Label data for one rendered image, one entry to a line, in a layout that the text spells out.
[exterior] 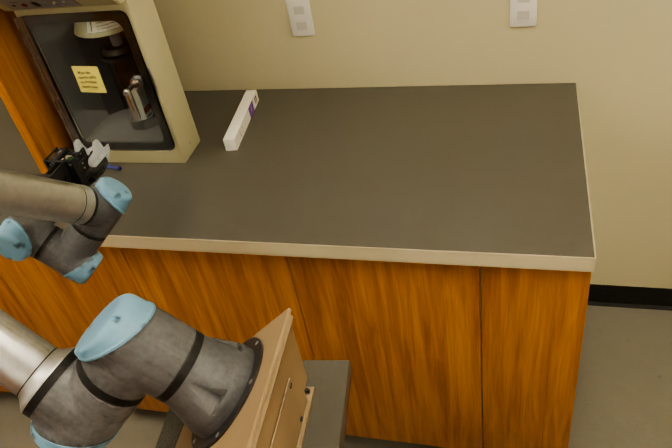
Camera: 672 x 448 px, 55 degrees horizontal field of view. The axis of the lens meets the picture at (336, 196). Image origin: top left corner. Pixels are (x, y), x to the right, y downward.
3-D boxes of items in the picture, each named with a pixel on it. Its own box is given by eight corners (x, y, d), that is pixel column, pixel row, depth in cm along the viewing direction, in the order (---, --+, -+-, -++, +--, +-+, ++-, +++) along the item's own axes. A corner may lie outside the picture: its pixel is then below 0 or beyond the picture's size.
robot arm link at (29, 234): (23, 271, 127) (-17, 248, 125) (53, 233, 135) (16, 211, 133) (34, 252, 122) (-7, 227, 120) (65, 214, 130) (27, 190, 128)
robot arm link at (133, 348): (192, 356, 92) (109, 308, 88) (140, 422, 95) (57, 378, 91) (200, 314, 104) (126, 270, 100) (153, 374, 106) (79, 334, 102)
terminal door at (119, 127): (80, 148, 184) (17, 15, 159) (177, 149, 176) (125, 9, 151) (79, 150, 183) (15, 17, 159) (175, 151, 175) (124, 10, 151)
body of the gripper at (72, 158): (86, 145, 140) (56, 179, 131) (101, 176, 145) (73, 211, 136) (56, 144, 142) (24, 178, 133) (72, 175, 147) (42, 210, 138)
